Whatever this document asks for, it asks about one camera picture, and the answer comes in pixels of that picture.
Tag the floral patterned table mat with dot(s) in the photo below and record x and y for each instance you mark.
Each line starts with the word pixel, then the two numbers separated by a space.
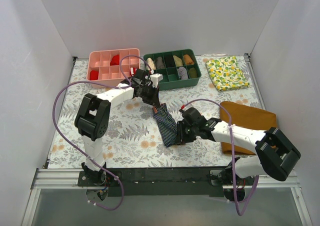
pixel 132 139

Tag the cream rolled underwear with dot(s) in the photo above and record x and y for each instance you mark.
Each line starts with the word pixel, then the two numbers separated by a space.
pixel 151 63

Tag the red rolled sock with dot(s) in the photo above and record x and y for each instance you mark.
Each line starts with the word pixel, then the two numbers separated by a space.
pixel 94 75
pixel 115 60

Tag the aluminium frame rail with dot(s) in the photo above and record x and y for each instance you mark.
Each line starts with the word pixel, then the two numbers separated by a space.
pixel 68 179

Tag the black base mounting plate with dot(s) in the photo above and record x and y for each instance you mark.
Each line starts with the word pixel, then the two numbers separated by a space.
pixel 160 181

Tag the olive green rolled underwear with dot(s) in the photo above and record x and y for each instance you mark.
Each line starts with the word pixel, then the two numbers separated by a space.
pixel 193 73

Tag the grey striped rolled underwear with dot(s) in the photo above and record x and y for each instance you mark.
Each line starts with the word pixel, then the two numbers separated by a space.
pixel 182 73

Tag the navy striped underwear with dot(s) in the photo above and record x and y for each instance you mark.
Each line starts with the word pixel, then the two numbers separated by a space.
pixel 167 126

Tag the orange brown rolled underwear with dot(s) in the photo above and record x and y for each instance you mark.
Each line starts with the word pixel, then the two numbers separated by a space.
pixel 188 59

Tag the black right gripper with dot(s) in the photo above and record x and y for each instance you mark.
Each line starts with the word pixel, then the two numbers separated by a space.
pixel 181 132

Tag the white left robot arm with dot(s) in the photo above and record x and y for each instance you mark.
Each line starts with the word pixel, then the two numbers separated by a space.
pixel 93 116

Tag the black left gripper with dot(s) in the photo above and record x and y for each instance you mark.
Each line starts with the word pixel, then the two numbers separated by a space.
pixel 152 97

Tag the red rolled sock bottom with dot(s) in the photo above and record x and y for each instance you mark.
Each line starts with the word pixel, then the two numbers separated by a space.
pixel 94 75

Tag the red white striped sock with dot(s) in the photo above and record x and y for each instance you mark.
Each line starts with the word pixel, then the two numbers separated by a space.
pixel 132 71

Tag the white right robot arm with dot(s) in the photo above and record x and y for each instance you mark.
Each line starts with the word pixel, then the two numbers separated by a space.
pixel 274 154

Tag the pink divided organizer box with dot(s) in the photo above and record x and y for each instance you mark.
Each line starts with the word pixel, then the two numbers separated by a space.
pixel 112 75

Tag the green divided organizer box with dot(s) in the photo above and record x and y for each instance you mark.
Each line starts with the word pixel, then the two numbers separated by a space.
pixel 170 76

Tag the mustard brown folded cloth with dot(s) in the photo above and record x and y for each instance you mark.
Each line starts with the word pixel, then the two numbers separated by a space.
pixel 247 117

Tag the red rolled sock top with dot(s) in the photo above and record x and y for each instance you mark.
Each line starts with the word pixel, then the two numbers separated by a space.
pixel 115 60

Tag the lemon print folded cloth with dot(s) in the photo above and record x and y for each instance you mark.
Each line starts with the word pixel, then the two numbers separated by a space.
pixel 225 73

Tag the beige yellow rolled underwear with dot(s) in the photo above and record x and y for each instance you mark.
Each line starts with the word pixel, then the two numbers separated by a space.
pixel 178 61

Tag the black rolled underwear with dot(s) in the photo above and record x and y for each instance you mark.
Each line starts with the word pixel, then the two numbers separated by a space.
pixel 169 61

